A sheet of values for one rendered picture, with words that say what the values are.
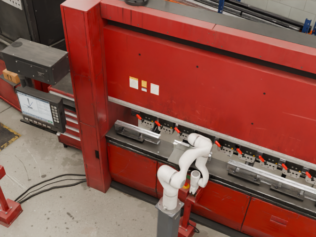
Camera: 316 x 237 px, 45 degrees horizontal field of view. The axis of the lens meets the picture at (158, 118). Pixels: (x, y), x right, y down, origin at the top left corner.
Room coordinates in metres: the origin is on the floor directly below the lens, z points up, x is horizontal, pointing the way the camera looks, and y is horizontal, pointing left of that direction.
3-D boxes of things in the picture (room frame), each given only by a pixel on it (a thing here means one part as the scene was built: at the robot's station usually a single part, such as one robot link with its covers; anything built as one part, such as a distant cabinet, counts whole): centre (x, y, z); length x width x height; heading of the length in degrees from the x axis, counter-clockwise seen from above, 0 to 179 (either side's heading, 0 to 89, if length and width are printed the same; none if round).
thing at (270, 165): (2.31, -1.01, 1.18); 0.15 x 0.09 x 0.17; 66
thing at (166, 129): (2.71, -0.09, 1.18); 0.15 x 0.09 x 0.17; 66
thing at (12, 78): (3.62, 1.69, 1.04); 0.30 x 0.26 x 0.12; 53
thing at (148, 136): (2.84, 0.21, 0.92); 0.50 x 0.06 x 0.10; 66
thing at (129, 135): (2.81, 0.28, 0.89); 0.30 x 0.05 x 0.03; 66
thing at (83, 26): (3.17, 0.53, 1.15); 0.85 x 0.25 x 2.30; 156
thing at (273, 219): (2.06, -1.17, 0.59); 0.15 x 0.02 x 0.07; 66
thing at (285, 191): (2.16, -1.19, 0.89); 0.30 x 0.05 x 0.03; 66
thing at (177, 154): (2.48, -0.24, 1.00); 0.26 x 0.18 x 0.01; 156
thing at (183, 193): (2.27, -0.33, 0.75); 0.20 x 0.16 x 0.18; 58
